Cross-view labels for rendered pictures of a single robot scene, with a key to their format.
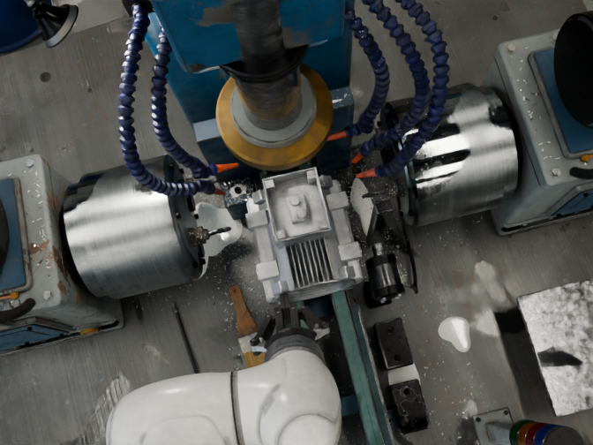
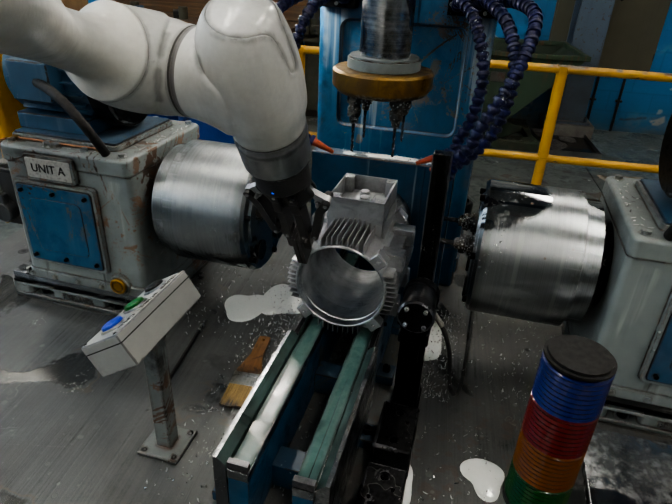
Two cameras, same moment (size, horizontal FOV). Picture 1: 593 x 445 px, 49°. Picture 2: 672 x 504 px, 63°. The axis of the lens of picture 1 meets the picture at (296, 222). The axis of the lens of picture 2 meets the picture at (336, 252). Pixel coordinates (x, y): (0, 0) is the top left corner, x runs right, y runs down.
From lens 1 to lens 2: 95 cm
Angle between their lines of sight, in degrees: 47
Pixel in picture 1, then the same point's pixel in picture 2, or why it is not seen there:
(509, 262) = not seen: hidden behind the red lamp
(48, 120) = not seen: hidden behind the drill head
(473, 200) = (544, 259)
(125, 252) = (202, 168)
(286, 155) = (374, 76)
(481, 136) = (568, 198)
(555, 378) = not seen: outside the picture
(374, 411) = (330, 444)
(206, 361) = (189, 375)
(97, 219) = (202, 144)
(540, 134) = (634, 214)
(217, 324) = (226, 355)
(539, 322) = (603, 459)
